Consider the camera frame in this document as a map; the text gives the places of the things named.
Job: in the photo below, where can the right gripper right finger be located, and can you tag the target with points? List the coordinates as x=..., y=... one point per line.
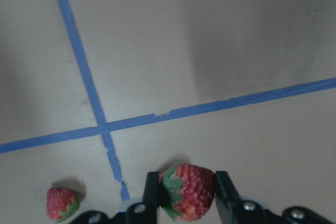
x=232, y=208

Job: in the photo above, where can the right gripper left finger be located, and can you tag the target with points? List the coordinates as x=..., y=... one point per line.
x=143, y=209

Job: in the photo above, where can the red strawberry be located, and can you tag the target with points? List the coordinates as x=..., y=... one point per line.
x=187, y=191
x=61, y=204

